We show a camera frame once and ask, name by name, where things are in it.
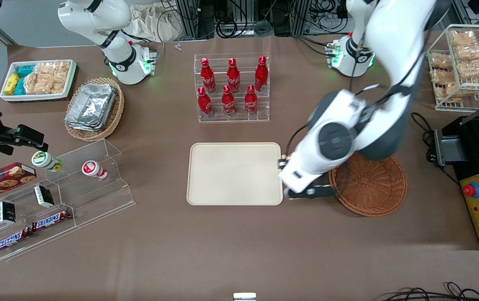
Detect crumpled cream cloth bag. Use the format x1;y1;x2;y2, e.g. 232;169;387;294
127;3;186;43

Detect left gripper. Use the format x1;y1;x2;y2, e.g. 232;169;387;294
278;157;337;200

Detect red cap yogurt bottle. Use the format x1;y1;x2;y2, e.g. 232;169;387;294
82;160;109;181

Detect white rectangular snack bin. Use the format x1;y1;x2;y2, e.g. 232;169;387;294
0;59;78;102

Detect black appliance power cable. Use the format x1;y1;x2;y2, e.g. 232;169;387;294
410;112;461;187

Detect oval light wicker basket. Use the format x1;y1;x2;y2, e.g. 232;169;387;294
64;77;125;142

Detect clear bag rice crackers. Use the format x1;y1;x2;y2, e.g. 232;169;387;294
34;61;71;79
23;73;68;95

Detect red cola bottle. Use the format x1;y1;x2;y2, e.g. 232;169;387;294
254;55;269;93
197;86;214;118
221;85;237;117
227;58;241;94
200;58;217;94
244;84;259;117

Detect green cap yogurt bottle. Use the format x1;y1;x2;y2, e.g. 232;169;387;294
31;150;64;173

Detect yellow snack pack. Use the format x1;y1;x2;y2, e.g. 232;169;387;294
4;73;20;96

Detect beige plastic tray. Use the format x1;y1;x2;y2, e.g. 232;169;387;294
186;142;284;207

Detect black loose floor cables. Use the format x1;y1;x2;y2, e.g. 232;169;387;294
383;281;479;301

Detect clear acrylic step stand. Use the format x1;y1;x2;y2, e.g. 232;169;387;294
0;138;137;262

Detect Snickers chocolate bar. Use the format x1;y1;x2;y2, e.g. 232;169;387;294
31;208;73;232
0;227;35;255

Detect bagged fried snack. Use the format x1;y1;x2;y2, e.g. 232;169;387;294
431;69;458;86
450;30;478;47
436;83;471;104
454;44;479;62
456;59;479;80
430;54;454;71

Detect clear acrylic bottle rack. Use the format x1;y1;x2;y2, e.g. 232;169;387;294
194;53;271;123

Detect aluminium foil container stack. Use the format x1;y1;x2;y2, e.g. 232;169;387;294
64;83;117;133

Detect red plaid cookie box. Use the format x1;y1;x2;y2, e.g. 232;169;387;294
0;162;38;206

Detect round brown wicker basket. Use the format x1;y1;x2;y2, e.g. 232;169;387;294
329;151;408;217

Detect black countertop appliance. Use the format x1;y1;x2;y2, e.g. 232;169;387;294
433;115;479;251

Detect small black white box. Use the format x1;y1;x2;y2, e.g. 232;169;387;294
0;201;17;225
33;185;56;209

